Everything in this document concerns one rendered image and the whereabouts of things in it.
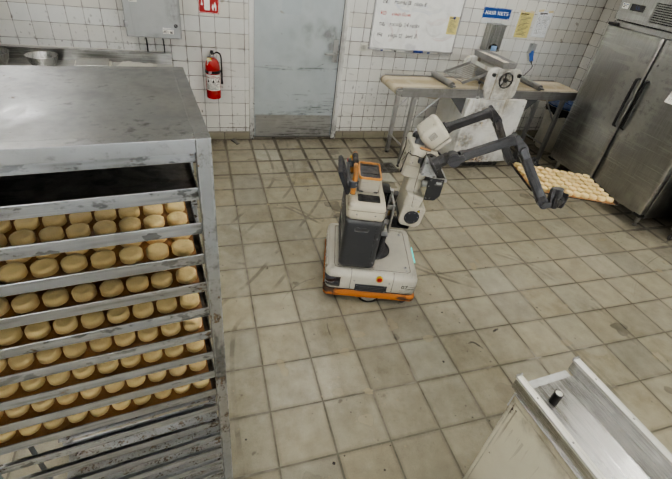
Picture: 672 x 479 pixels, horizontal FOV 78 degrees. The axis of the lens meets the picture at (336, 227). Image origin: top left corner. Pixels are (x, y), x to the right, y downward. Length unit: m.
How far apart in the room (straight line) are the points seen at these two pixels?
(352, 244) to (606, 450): 1.70
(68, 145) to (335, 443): 1.99
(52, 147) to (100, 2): 4.17
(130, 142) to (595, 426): 1.72
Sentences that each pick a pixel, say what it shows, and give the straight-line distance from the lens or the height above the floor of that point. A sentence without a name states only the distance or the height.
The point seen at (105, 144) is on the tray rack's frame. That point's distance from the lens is 0.84.
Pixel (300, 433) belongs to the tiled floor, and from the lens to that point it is 2.45.
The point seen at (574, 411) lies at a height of 0.84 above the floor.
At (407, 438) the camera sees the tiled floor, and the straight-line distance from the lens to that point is 2.53.
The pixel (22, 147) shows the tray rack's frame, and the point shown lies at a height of 1.82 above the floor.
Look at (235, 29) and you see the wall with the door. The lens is 4.95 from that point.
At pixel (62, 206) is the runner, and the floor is 1.68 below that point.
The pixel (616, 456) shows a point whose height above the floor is 0.84.
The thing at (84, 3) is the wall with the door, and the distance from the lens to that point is 5.01.
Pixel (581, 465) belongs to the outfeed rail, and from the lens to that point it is 1.71.
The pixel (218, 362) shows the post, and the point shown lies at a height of 1.14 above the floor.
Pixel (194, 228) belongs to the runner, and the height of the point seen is 1.59.
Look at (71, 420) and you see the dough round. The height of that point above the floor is 0.97.
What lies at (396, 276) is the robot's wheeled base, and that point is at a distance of 2.94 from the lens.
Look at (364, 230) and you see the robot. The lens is 2.71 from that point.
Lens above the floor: 2.16
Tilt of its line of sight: 35 degrees down
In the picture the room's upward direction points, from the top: 8 degrees clockwise
